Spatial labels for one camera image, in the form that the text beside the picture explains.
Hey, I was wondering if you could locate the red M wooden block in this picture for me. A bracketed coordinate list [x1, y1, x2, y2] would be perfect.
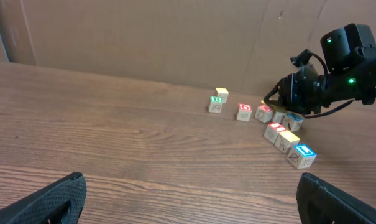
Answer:
[255, 105, 274, 123]

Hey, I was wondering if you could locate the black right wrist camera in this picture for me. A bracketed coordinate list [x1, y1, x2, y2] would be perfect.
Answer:
[290, 49, 312, 67]

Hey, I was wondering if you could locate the green B wooden block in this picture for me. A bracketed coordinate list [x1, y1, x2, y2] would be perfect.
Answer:
[208, 96, 223, 113]

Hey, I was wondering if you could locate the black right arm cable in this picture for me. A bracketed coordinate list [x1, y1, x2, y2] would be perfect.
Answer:
[302, 52, 356, 119]

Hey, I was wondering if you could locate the yellow wooden block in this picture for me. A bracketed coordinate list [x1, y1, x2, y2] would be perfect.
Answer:
[216, 88, 229, 103]
[274, 131, 300, 154]
[261, 100, 288, 123]

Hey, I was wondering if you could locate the red O wooden block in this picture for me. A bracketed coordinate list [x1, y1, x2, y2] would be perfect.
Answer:
[236, 103, 252, 122]

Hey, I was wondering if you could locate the red I wooden block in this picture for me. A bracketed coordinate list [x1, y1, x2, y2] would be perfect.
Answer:
[264, 123, 287, 144]

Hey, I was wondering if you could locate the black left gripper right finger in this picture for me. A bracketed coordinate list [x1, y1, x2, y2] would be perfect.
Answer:
[296, 172, 376, 224]

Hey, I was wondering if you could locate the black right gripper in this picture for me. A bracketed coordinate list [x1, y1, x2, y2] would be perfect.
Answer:
[264, 64, 324, 115]

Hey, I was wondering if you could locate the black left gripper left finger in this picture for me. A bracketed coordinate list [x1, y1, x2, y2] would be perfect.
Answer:
[0, 172, 87, 224]

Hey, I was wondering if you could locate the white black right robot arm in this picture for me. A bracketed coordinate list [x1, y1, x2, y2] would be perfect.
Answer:
[264, 23, 376, 118]

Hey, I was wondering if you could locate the yellow top wooden block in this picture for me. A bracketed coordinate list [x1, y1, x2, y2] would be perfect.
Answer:
[216, 88, 229, 103]

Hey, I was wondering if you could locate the blue X wooden block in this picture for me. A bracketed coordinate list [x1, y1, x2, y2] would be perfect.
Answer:
[282, 113, 304, 132]

